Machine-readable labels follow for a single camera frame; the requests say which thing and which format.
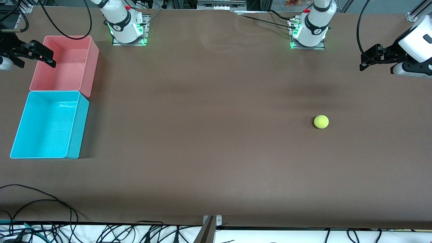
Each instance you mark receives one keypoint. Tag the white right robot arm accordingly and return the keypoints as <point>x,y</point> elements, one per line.
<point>121,23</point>

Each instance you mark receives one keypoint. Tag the silver clamp bracket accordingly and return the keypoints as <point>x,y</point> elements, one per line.
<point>219,220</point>

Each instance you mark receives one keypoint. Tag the orange objects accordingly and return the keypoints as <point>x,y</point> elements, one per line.
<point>295,2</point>

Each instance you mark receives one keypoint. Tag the yellow tennis ball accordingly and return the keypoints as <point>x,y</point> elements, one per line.
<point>321,122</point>

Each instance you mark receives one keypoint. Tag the blue plastic bin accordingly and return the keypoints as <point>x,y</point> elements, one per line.
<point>47,128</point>

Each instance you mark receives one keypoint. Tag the pink plastic bin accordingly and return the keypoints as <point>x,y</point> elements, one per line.
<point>64,67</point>

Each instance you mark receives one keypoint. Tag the aluminium frame profile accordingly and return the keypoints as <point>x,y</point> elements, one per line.
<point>25,7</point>
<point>413,15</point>

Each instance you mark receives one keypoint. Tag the silver metal equipment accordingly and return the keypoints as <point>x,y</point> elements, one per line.
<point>221,5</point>

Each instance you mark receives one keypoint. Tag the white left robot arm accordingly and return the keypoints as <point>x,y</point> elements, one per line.
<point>314,30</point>

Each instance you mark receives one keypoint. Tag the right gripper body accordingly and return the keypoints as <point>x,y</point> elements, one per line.
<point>8,44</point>

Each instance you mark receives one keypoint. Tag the black power plug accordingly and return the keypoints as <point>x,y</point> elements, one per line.
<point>147,238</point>
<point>176,237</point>

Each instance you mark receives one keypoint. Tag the dark metal bar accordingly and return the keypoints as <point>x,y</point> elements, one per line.
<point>206,234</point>

